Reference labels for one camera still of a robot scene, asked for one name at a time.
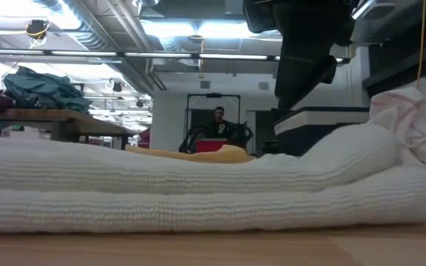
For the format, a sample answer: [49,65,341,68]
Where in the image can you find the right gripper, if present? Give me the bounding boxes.
[274,0,338,110]

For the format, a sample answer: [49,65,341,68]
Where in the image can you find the orange towel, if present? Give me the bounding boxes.
[124,143,254,165]

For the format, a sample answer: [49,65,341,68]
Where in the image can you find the white red-checked towel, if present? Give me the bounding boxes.
[368,86,426,193]

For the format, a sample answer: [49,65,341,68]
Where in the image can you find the white waffle-weave towel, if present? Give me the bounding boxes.
[0,123,426,234]

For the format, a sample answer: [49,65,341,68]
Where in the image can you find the blue fabric bin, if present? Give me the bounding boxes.
[273,106,371,157]

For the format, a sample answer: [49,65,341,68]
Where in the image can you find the black background robot arms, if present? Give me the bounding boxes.
[178,123,254,154]

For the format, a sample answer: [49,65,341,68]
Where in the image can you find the red chairs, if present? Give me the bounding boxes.
[138,127,151,149]

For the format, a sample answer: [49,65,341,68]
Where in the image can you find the long linear ceiling light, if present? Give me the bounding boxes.
[0,47,351,64]

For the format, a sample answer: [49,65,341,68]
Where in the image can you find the wooden-top rolling workbench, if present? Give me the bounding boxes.
[0,106,137,151]

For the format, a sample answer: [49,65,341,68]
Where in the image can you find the teal cloth pile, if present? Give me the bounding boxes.
[2,66,92,115]

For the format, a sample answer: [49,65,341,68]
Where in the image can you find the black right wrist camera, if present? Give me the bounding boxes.
[242,0,277,35]

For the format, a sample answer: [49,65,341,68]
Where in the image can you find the black metal station frame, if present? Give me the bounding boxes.
[186,92,242,141]

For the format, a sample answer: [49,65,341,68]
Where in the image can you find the yellow cable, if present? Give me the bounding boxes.
[415,0,426,89]

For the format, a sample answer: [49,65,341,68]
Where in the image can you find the silver ceiling air duct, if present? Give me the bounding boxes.
[42,0,162,93]

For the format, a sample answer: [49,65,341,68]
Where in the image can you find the black ceiling cord reel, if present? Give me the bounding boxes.
[25,18,51,41]

